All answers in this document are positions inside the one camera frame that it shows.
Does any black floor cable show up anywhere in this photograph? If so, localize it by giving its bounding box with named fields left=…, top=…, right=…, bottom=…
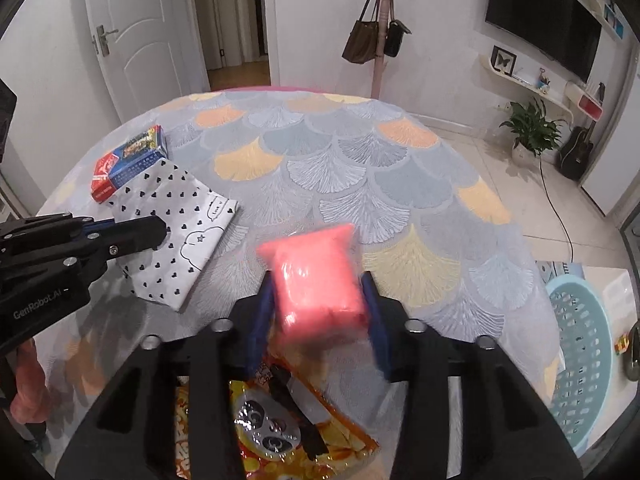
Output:
left=537, top=160, right=576, bottom=263

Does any patterned rug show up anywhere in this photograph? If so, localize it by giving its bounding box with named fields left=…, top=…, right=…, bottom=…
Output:
left=536, top=260, right=588, bottom=286

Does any pink plastic-wrapped packet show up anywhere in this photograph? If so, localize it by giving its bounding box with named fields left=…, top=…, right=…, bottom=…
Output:
left=256, top=223, right=368, bottom=346

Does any teal plastic basket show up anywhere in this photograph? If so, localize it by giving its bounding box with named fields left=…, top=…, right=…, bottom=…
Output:
left=545, top=277, right=613, bottom=458

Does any metal door handle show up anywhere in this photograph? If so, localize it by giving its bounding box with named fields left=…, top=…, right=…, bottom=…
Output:
left=91, top=24, right=120, bottom=57

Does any framed butterfly picture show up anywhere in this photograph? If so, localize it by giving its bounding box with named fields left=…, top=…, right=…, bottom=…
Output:
left=490, top=45, right=517, bottom=76

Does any red and white box shelf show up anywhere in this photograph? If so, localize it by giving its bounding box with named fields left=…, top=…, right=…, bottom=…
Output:
left=565, top=81, right=608, bottom=120

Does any brown handbag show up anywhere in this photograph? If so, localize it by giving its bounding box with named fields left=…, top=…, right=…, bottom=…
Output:
left=341, top=0, right=383, bottom=65

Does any white bag with black hearts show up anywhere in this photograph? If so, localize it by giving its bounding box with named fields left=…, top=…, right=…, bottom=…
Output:
left=102, top=157, right=240, bottom=311

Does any red and blue box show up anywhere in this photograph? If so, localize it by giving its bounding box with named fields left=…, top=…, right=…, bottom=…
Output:
left=90, top=125, right=170, bottom=204

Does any potted green plant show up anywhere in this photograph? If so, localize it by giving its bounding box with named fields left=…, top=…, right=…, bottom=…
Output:
left=500, top=97, right=566, bottom=166

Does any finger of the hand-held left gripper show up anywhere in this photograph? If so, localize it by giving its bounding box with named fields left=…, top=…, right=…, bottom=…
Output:
left=0, top=212, right=117, bottom=256
left=65, top=215, right=171, bottom=273

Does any small blue box shelf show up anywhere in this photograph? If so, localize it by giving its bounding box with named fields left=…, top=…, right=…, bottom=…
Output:
left=602, top=2, right=626, bottom=38

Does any tall white appliance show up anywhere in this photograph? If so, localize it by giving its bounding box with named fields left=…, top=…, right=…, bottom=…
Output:
left=580, top=45, right=640, bottom=216

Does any white coffee table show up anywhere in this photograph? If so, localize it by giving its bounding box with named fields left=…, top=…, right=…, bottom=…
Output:
left=537, top=260, right=640, bottom=441

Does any low white wall shelf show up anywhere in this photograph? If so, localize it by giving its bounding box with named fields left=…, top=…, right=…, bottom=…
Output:
left=475, top=55, right=576, bottom=121

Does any white door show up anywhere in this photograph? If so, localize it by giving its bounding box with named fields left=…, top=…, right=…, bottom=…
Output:
left=82, top=0, right=211, bottom=126

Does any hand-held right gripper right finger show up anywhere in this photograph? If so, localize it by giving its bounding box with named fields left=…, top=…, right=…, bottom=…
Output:
left=360, top=270, right=586, bottom=480

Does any orange panda snack bag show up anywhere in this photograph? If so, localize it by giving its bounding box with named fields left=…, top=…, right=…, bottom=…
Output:
left=172, top=355, right=381, bottom=480

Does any black guitar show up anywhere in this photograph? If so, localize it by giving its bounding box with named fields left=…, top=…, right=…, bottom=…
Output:
left=557, top=120, right=598, bottom=181

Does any wall-mounted television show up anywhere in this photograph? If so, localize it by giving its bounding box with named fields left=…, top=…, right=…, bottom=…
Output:
left=484, top=0, right=603, bottom=85

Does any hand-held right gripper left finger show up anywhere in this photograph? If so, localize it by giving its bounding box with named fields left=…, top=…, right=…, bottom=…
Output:
left=55, top=272, right=278, bottom=480

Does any pink coat rack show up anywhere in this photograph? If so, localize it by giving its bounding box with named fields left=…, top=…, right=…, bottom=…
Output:
left=367, top=0, right=403, bottom=98

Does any person's left hand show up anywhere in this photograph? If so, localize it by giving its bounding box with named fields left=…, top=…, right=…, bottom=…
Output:
left=11, top=337, right=51, bottom=426

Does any black handbag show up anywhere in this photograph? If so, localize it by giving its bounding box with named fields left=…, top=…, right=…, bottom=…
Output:
left=382, top=0, right=413, bottom=58

